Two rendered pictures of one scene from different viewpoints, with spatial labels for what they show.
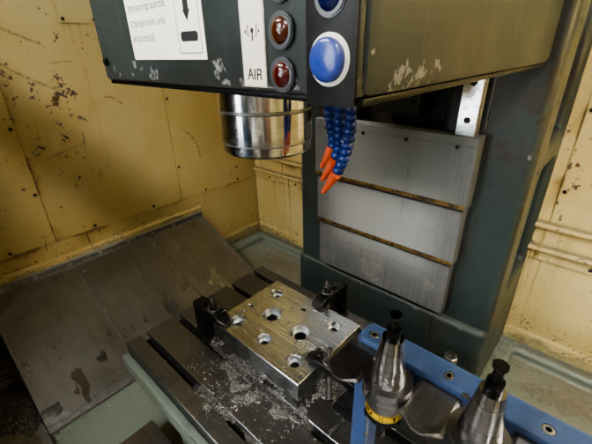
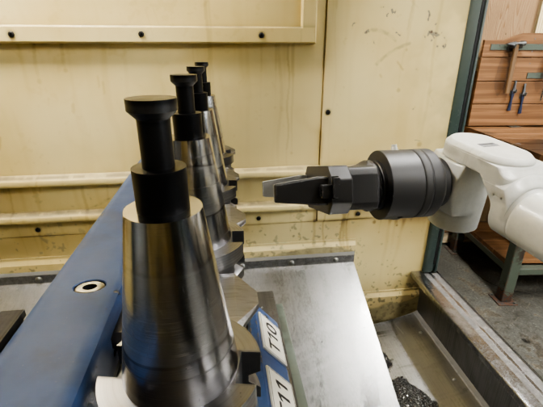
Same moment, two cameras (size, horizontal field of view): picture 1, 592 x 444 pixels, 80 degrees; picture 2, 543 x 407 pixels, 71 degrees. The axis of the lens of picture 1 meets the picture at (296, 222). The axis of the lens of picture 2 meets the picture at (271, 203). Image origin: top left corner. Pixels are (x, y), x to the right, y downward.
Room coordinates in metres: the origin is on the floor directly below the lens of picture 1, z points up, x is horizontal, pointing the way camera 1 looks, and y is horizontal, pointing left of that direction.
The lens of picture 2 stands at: (0.38, -0.01, 1.34)
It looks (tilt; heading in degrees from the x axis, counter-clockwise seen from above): 22 degrees down; 220
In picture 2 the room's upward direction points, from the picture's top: straight up
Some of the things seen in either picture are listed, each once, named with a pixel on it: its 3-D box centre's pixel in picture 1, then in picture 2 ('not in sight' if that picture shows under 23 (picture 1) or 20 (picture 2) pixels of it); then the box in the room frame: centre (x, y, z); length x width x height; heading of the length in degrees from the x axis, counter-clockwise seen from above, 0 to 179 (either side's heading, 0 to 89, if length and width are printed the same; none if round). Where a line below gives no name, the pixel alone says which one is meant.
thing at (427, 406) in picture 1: (428, 410); (193, 304); (0.28, -0.15, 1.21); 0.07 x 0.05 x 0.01; 137
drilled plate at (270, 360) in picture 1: (285, 330); not in sight; (0.68, 0.03, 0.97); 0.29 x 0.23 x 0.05; 47
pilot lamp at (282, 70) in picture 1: (281, 74); not in sight; (0.31, 0.01, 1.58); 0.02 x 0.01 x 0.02; 47
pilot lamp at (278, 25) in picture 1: (279, 30); not in sight; (0.31, 0.01, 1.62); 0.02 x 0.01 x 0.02; 47
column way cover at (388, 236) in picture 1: (381, 212); not in sight; (0.96, -0.26, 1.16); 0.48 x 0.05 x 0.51; 47
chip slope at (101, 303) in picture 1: (158, 300); not in sight; (1.08, 0.54, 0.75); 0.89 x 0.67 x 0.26; 137
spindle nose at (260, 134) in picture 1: (265, 114); not in sight; (0.63, 0.05, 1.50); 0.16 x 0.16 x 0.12
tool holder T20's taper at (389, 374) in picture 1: (390, 357); (173, 292); (0.31, -0.11, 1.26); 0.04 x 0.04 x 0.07
